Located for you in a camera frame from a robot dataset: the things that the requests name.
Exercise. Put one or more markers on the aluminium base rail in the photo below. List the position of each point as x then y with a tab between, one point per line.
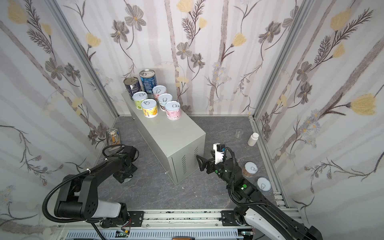
162	225

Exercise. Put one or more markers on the blue label tall can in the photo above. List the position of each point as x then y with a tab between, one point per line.
149	81

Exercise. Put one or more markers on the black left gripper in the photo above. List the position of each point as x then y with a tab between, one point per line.
122	175

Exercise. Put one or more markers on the yellow label can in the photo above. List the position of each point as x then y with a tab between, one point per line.
150	108

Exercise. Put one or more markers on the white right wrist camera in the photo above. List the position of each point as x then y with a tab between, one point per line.
219	150

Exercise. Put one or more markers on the dark navy tall can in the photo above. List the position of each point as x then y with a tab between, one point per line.
132	85

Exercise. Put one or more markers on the grey metal cabinet counter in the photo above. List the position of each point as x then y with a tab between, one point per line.
175	143

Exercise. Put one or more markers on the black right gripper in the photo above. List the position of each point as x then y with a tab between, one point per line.
210	164

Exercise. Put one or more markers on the white brown label can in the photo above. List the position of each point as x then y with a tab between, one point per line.
163	99

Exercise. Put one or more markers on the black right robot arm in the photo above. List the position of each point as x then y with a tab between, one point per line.
252	207

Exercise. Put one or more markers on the pink orange label can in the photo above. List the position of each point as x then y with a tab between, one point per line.
173	110

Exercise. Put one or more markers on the white plastic bottle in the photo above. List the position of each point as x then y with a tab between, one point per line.
253	139

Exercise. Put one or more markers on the green label can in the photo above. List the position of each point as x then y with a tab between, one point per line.
138	98

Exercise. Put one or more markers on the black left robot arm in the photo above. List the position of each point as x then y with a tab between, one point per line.
76	198

